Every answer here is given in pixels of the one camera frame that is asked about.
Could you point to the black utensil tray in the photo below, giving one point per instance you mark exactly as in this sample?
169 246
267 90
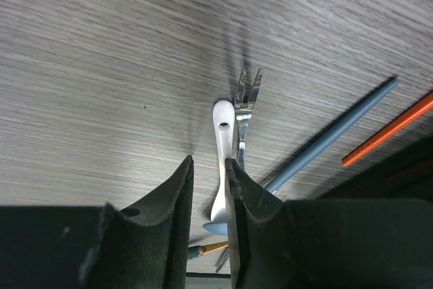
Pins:
406 174

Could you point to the green handled fork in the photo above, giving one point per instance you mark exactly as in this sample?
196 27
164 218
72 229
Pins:
199 250

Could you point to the orange chopstick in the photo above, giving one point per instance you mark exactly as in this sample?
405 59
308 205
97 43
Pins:
411 114

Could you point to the white spoon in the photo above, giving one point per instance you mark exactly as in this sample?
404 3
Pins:
223 121

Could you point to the steel chopstick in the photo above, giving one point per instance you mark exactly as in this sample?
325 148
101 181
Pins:
222 260

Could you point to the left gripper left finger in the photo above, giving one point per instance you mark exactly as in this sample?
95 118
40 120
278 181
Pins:
141 246

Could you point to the blue silicone spoon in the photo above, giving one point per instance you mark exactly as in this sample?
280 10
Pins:
351 117

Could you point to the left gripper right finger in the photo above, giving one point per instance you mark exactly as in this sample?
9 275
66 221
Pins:
325 243

